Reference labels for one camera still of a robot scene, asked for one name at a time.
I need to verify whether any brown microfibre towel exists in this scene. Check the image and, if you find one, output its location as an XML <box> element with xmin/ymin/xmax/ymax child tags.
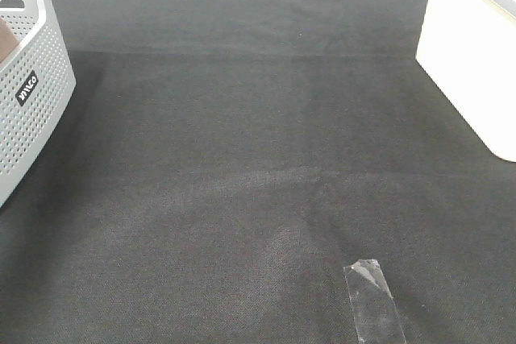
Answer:
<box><xmin>0</xmin><ymin>19</ymin><xmax>19</xmax><ymax>67</ymax></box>

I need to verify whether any black cloth table cover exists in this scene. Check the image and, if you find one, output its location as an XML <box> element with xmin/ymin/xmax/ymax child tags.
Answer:
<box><xmin>1</xmin><ymin>0</ymin><xmax>515</xmax><ymax>343</ymax></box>

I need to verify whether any clear adhesive tape strip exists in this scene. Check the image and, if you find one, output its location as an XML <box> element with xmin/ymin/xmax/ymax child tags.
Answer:
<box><xmin>343</xmin><ymin>259</ymin><xmax>406</xmax><ymax>344</ymax></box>

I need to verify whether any grey perforated laundry basket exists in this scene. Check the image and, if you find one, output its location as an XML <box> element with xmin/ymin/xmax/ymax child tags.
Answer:
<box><xmin>1</xmin><ymin>0</ymin><xmax>76</xmax><ymax>201</ymax></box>

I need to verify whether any white plastic storage bin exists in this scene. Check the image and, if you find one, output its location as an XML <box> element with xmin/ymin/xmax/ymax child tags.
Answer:
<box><xmin>415</xmin><ymin>0</ymin><xmax>515</xmax><ymax>162</ymax></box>

